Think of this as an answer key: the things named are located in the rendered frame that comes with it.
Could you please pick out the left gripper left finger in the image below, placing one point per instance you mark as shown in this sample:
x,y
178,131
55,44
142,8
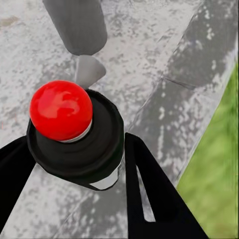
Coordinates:
x,y
16,165

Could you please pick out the insectifuge atomizer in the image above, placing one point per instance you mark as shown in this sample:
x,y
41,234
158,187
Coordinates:
x,y
75,133

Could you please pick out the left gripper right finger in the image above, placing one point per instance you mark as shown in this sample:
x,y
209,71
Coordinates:
x,y
174,219

